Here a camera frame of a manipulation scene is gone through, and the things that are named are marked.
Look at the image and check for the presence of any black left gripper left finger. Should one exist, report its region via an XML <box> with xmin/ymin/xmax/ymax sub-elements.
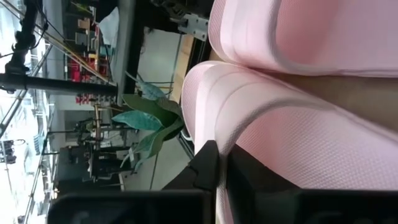
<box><xmin>48</xmin><ymin>139</ymin><xmax>220</xmax><ymax>224</ymax></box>

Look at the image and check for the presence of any black background machine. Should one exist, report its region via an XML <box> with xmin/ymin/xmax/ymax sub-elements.
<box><xmin>57</xmin><ymin>118</ymin><xmax>126</xmax><ymax>190</ymax></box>

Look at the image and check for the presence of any small white sheet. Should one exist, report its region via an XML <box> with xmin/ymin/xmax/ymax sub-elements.
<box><xmin>98</xmin><ymin>6</ymin><xmax>121</xmax><ymax>48</ymax></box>

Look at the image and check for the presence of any grey desk with pole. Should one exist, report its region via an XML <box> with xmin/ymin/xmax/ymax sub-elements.
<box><xmin>110</xmin><ymin>0</ymin><xmax>138</xmax><ymax>106</ymax></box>

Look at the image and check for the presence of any black stand pole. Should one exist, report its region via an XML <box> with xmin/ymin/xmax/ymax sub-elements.
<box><xmin>0</xmin><ymin>73</ymin><xmax>119</xmax><ymax>96</ymax></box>

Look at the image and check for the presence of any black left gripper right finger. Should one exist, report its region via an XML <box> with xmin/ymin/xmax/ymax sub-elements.
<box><xmin>226</xmin><ymin>145</ymin><xmax>398</xmax><ymax>224</ymax></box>

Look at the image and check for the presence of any black clamp mount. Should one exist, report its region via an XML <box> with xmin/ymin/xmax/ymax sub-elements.
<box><xmin>4</xmin><ymin>0</ymin><xmax>47</xmax><ymax>75</ymax></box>

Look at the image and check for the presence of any red parts rack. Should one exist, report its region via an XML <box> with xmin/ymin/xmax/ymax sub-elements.
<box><xmin>67</xmin><ymin>54</ymin><xmax>109</xmax><ymax>105</ymax></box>

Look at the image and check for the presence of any green plant in white pot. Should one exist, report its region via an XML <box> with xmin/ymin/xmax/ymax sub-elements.
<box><xmin>111</xmin><ymin>70</ymin><xmax>195</xmax><ymax>174</ymax></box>

